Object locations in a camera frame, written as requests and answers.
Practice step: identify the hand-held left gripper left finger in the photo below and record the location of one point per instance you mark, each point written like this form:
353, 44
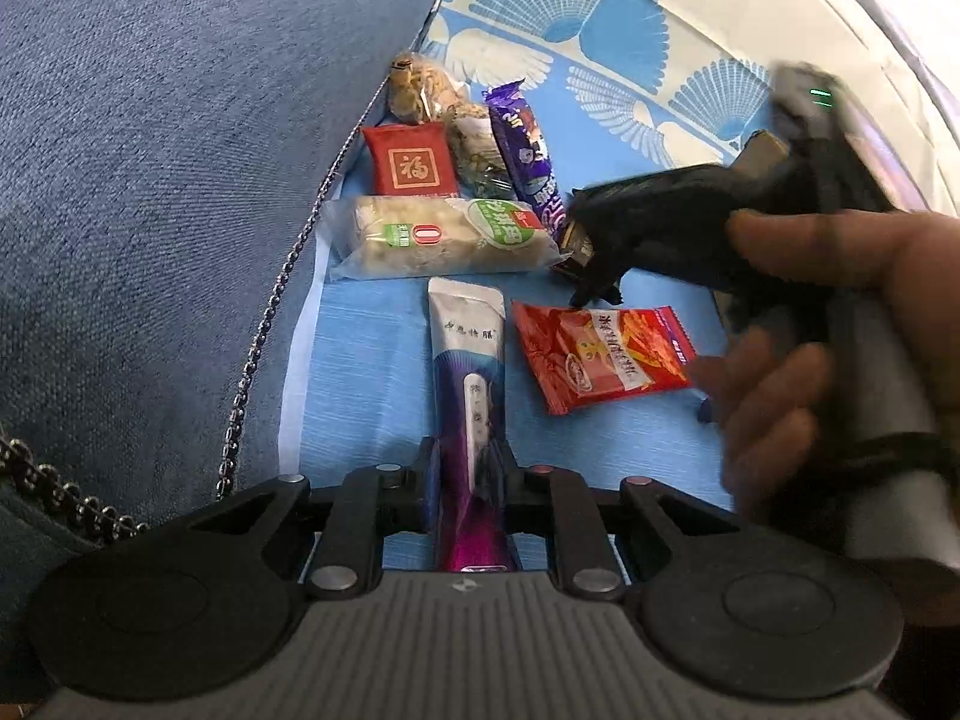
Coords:
424, 481

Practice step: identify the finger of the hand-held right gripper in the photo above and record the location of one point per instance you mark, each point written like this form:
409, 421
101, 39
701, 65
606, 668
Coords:
645, 279
660, 210

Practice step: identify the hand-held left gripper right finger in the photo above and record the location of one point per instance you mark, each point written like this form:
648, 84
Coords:
514, 487

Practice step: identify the dark gold small packet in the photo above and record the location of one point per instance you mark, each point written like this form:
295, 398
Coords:
574, 244

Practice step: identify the red orange snack packet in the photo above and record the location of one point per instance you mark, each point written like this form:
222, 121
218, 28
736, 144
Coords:
600, 352

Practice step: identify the purple white tube packet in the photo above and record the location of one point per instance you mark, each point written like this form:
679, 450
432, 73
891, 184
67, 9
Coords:
469, 360

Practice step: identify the purple snack packet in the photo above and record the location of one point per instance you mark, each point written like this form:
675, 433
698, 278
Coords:
525, 157

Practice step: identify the pale cracker packet green label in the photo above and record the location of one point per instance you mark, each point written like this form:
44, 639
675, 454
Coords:
435, 240

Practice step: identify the red square packet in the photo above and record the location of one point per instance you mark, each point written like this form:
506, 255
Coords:
409, 161

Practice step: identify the person's right hand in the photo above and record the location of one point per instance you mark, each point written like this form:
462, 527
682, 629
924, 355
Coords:
772, 405

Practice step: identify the blue fan print sofa cover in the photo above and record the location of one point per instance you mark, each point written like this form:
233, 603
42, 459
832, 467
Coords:
360, 360

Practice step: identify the clear packet of seed bars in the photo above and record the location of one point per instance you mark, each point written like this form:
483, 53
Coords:
472, 146

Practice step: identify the clear bag of brown nuts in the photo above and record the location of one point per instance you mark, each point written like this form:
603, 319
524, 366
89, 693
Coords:
420, 90

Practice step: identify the blue fabric sofa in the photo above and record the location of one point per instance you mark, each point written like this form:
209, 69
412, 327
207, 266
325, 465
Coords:
150, 165

